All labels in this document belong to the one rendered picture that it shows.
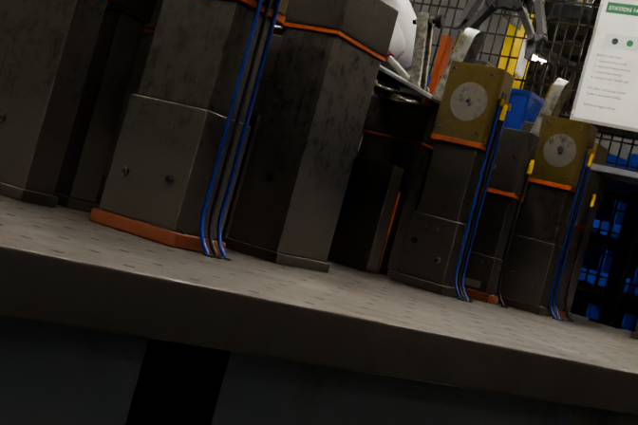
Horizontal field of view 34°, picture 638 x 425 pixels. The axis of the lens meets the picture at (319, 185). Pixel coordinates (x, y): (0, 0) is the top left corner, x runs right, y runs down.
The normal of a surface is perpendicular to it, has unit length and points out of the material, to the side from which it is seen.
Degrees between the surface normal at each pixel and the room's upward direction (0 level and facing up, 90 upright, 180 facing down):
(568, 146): 90
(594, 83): 90
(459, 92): 90
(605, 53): 90
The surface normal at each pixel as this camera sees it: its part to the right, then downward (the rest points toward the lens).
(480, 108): -0.50, -0.16
